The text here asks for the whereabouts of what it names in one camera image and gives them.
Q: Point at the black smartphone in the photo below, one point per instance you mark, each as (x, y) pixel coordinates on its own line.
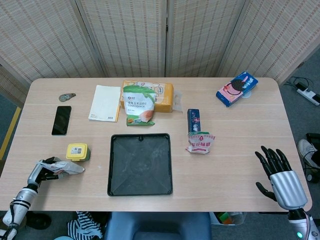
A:
(61, 120)

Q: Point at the yellow orange food package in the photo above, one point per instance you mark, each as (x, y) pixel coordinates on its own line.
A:
(165, 97)

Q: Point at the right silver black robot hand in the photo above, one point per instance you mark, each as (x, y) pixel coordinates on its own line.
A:
(285, 185)

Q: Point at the pink white sugar bag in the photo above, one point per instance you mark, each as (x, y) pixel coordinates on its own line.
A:
(200, 145)

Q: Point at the black square plastic tray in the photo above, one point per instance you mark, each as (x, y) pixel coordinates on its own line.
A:
(140, 165)

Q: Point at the blue cookie box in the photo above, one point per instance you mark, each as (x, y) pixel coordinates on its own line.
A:
(236, 90)

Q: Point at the black white striped cloth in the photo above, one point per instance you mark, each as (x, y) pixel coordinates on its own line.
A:
(85, 225)

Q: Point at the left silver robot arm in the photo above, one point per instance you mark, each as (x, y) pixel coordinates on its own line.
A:
(17, 210)

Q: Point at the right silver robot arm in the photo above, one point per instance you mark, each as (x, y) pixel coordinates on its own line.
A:
(302, 225)

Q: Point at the woven folding screen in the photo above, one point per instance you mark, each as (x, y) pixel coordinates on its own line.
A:
(150, 37)

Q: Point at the white power strip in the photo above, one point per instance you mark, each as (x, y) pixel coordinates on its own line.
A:
(308, 93)

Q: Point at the white sneaker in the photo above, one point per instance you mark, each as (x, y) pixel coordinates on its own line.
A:
(308, 151)

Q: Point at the white paper notebook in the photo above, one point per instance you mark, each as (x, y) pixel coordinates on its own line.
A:
(103, 103)

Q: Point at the white plastic snack packet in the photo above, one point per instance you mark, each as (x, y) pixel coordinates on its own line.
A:
(68, 168)

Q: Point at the colourful storage box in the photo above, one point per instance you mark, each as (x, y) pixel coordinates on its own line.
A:
(227, 218)

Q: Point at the dark blue slim box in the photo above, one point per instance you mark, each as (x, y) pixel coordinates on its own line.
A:
(194, 120)

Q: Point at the blue chair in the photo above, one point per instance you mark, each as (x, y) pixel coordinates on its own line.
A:
(157, 226)

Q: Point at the green tub yellow lid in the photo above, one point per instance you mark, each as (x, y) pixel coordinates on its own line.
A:
(76, 151)

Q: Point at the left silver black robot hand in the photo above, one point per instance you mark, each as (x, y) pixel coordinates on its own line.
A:
(35, 175)

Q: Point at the green corn starch bag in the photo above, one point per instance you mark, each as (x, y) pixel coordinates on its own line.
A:
(138, 105)

